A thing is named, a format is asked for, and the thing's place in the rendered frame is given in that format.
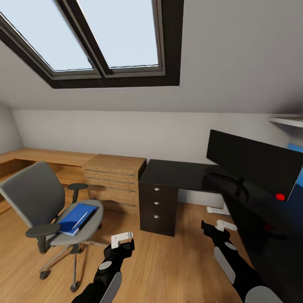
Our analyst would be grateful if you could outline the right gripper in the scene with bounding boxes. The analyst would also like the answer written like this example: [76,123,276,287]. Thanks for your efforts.
[201,220,230,242]

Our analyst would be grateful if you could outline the swivel chair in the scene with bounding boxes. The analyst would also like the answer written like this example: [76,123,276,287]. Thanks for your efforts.
[0,161,108,292]

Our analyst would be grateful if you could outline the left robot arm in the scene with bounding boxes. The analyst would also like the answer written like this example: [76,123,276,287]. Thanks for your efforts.
[71,232,135,303]

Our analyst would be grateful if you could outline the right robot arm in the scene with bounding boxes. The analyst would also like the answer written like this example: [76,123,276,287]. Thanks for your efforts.
[201,220,283,303]

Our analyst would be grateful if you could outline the mouse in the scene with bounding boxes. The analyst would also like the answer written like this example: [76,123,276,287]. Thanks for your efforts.
[270,228,288,238]

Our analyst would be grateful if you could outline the folder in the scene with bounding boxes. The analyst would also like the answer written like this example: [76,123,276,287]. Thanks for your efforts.
[59,203,97,236]

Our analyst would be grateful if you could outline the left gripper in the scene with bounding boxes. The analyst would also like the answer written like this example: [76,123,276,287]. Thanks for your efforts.
[104,239,135,261]

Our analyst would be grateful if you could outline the monitor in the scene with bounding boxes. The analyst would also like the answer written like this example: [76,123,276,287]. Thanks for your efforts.
[206,129,303,202]

